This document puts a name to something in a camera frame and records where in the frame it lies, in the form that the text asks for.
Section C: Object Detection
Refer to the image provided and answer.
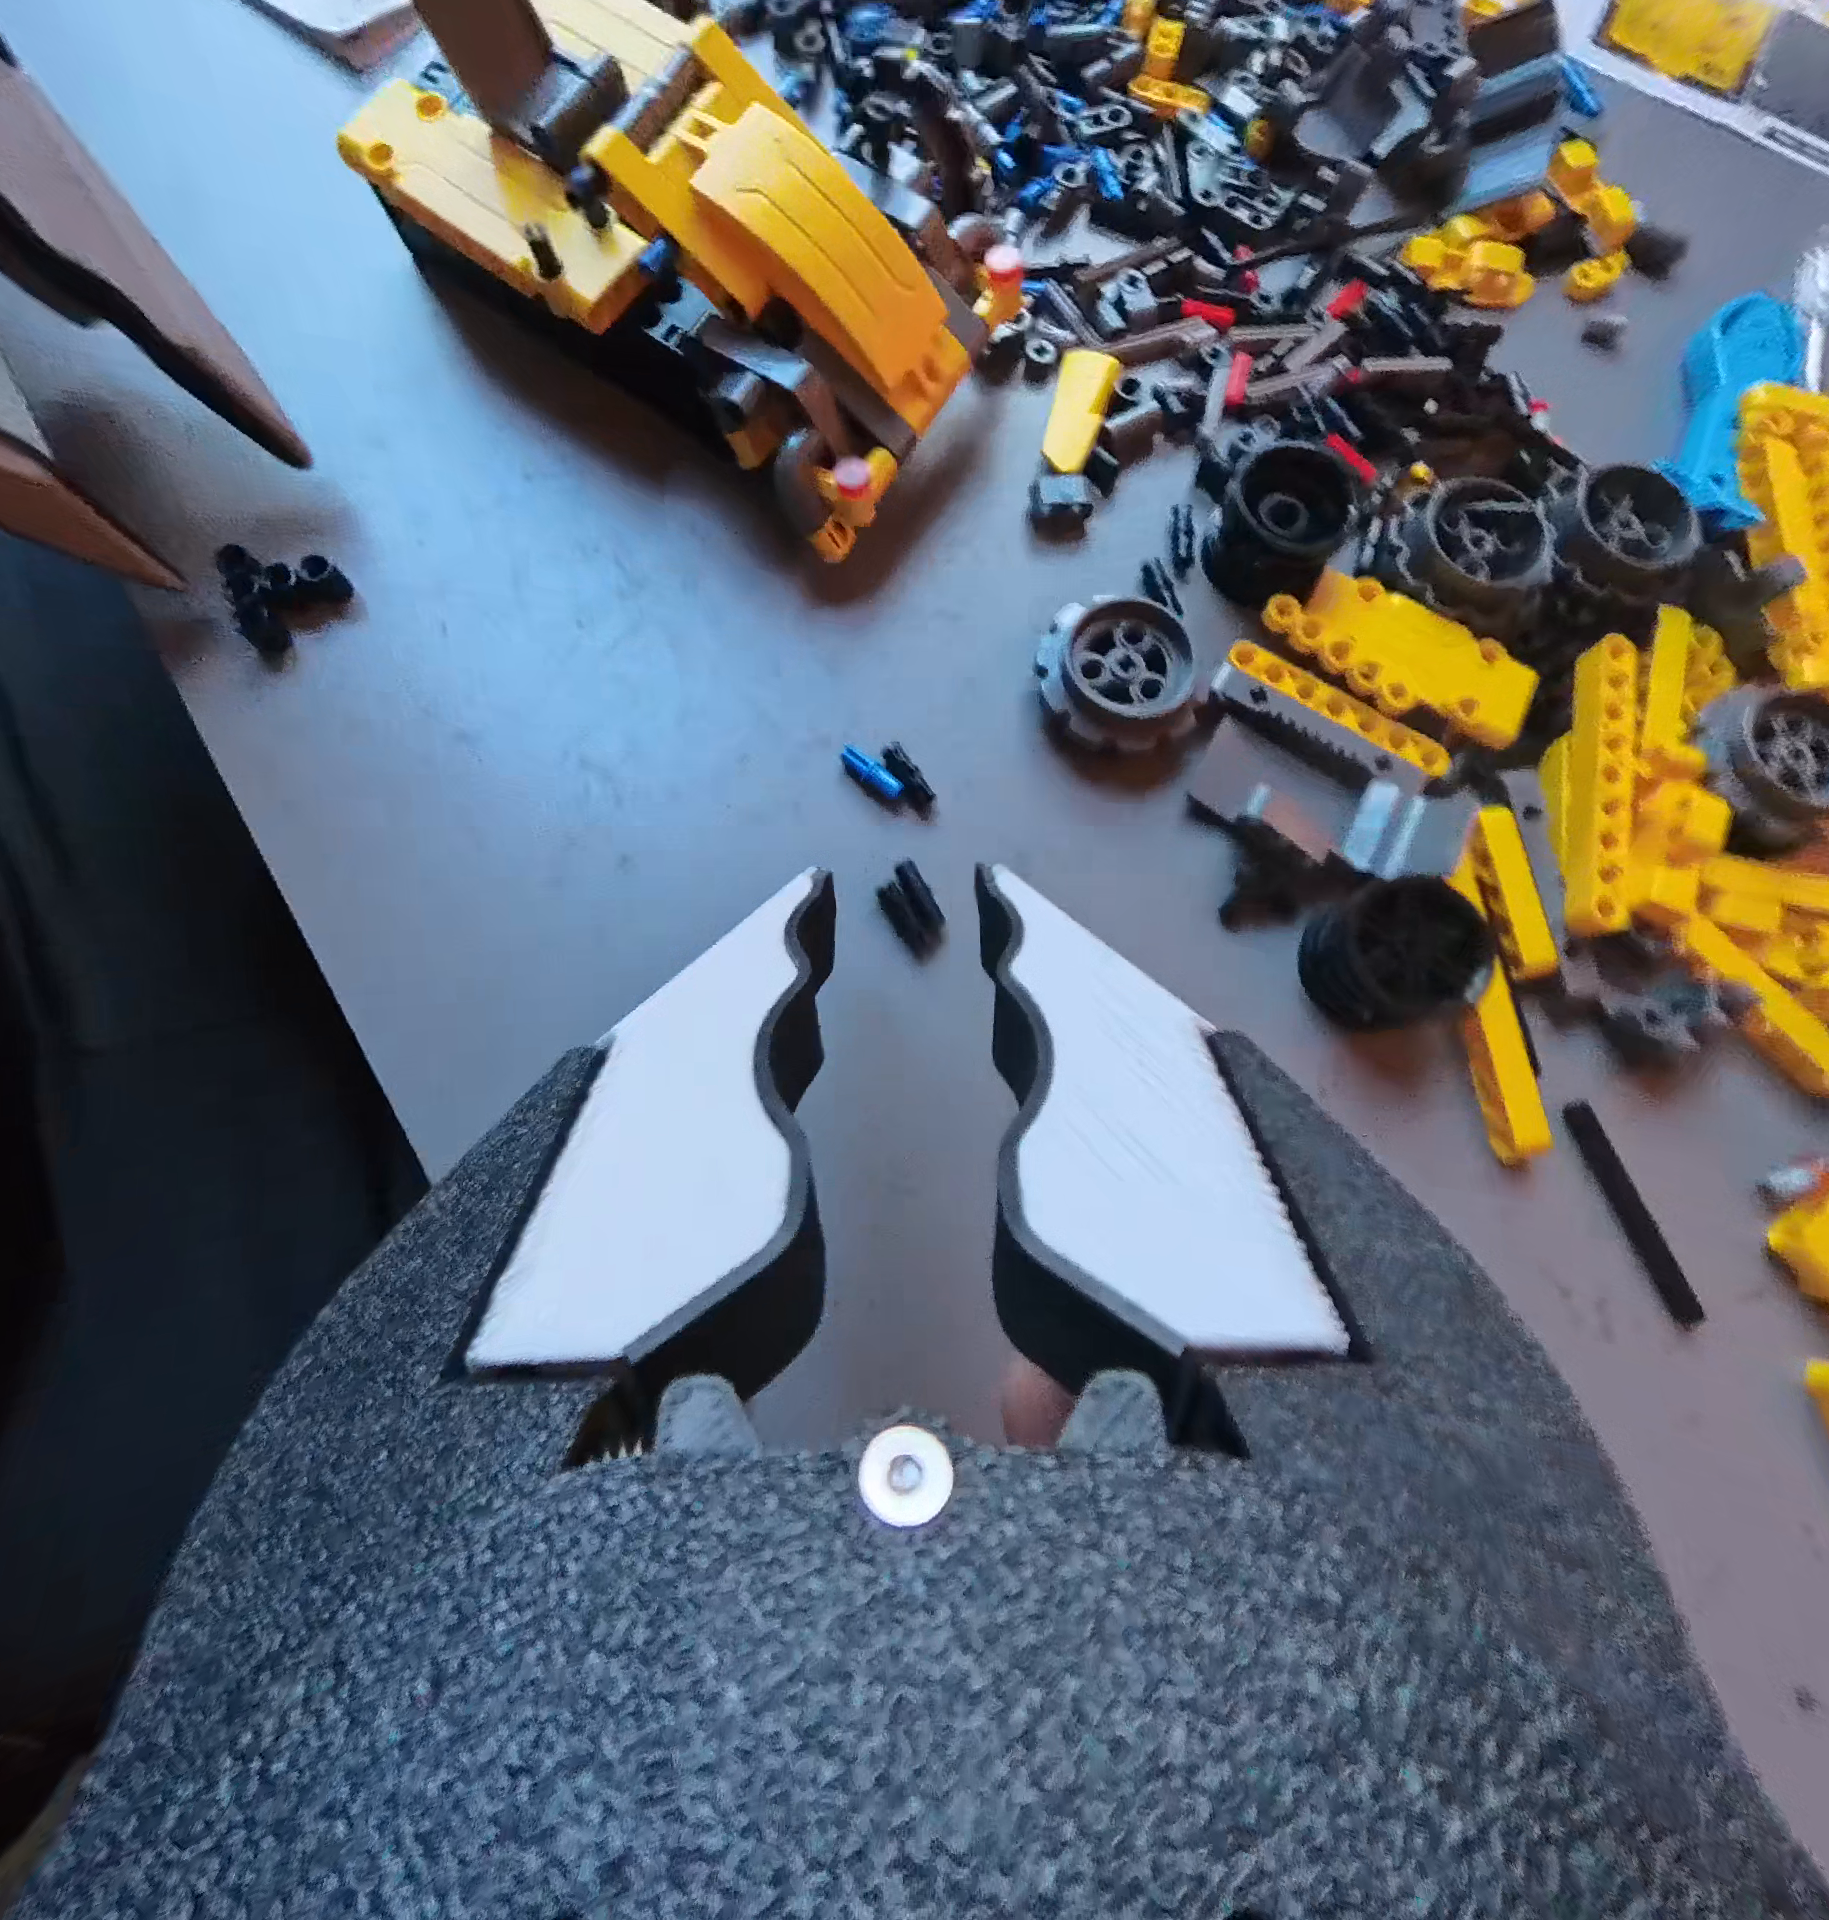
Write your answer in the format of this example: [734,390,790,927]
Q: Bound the black triangular holed connector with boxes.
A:
[213,542,354,663]

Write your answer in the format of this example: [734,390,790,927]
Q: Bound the black axle rod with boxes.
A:
[1561,1103,1708,1330]

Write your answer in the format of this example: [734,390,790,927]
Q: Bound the grey desk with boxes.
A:
[0,0,1829,1892]

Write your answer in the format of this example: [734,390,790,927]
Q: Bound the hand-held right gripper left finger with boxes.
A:
[464,864,836,1377]

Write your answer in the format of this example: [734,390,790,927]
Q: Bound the grey toothed wheel hub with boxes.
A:
[1031,598,1205,752]
[1401,476,1559,626]
[1551,465,1702,601]
[1702,688,1829,843]

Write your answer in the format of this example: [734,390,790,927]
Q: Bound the sticker sheet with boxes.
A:
[1559,0,1829,179]

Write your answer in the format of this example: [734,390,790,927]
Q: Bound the yellow curved panel brick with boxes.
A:
[1028,347,1124,526]

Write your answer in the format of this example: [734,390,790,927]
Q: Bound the blue brick separator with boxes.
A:
[1663,293,1806,536]

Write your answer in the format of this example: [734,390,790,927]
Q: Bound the yellow toy brick car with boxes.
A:
[337,0,1026,564]

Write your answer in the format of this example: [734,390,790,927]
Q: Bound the pile of small brick parts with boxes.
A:
[772,0,1680,498]

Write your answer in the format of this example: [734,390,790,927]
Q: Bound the grey black panel brick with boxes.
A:
[1187,661,1477,933]

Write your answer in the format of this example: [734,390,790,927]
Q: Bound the yellow flat panel brick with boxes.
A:
[1761,1161,1829,1359]

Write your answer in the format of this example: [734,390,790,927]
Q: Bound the instruction booklet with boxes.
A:
[245,0,419,69]

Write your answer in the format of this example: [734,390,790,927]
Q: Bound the person's dark trousers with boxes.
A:
[0,526,430,1877]

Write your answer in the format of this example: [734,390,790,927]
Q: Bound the pile of yellow beams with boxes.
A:
[1228,384,1829,1174]

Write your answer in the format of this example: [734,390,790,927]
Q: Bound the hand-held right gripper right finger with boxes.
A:
[972,864,1354,1369]

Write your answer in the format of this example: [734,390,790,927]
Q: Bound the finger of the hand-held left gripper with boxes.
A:
[0,15,313,470]
[0,403,187,592]

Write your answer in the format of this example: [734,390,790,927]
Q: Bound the black toy tyre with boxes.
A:
[1296,879,1499,1033]
[1199,443,1364,601]

